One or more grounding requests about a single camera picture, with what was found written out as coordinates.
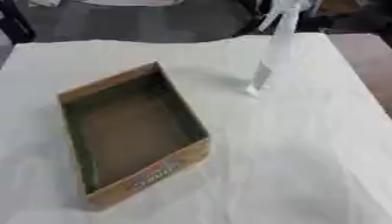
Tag tan cardboard box green inside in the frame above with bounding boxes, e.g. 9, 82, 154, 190
56, 60, 212, 210

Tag black chair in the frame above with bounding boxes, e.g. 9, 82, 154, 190
0, 0, 39, 46

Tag white spray bottle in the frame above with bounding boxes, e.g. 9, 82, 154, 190
245, 0, 312, 97

